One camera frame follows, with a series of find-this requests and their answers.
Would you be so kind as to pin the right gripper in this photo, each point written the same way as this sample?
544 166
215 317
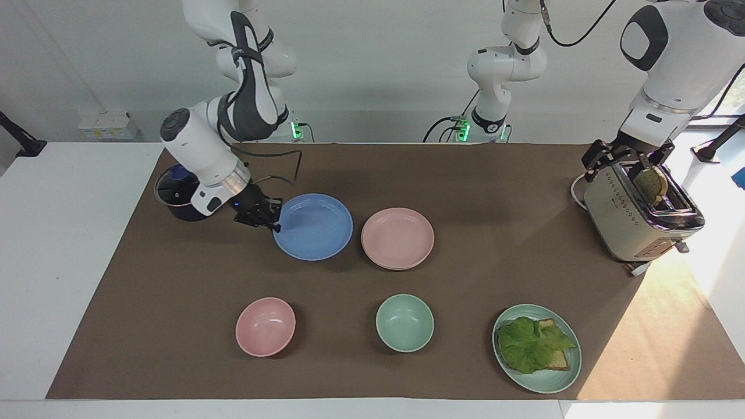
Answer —
245 202

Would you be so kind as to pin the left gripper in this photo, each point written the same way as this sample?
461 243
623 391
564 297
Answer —
633 142

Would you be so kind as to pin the blue plate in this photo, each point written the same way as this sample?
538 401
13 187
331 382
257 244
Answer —
317 227

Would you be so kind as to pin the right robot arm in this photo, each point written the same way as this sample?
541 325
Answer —
198 145

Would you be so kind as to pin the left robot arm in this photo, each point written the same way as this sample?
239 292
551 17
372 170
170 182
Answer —
675 64

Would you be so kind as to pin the bread slice in toaster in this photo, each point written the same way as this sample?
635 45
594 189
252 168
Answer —
651 185

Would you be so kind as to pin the silver toaster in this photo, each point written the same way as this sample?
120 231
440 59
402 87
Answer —
628 227

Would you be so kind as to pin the black stand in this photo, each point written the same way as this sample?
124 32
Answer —
23 144
713 148

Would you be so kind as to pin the blue object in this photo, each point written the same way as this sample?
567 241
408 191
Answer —
740 178

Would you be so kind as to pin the pink bowl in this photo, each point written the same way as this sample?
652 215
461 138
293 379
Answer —
265 327

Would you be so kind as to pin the pink plate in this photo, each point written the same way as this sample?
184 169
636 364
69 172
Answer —
397 235

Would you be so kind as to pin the beige plate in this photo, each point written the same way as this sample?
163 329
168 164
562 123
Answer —
397 268

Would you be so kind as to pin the green bowl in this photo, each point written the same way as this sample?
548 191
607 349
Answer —
404 322

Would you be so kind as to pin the green lettuce leaf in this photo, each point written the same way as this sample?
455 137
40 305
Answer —
527 346

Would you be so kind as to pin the toast slice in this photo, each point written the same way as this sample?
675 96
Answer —
560 362

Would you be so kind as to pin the green plate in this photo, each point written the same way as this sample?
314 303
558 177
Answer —
550 381

